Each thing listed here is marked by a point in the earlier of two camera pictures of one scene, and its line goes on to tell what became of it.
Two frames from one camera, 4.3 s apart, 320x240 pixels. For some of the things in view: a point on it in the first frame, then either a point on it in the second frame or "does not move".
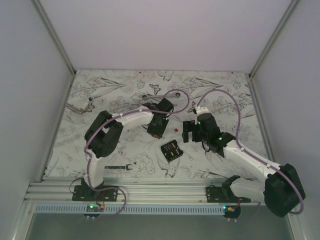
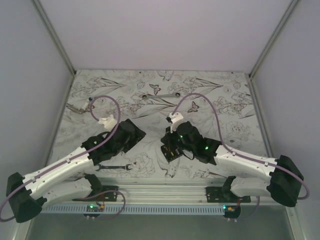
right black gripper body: (197, 136) -> (174, 139)
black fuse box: (171, 150) does not move
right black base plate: (223, 194) does not move
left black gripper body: (158, 129) -> (136, 137)
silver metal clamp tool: (80, 111) does not move
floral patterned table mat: (171, 122) does not move
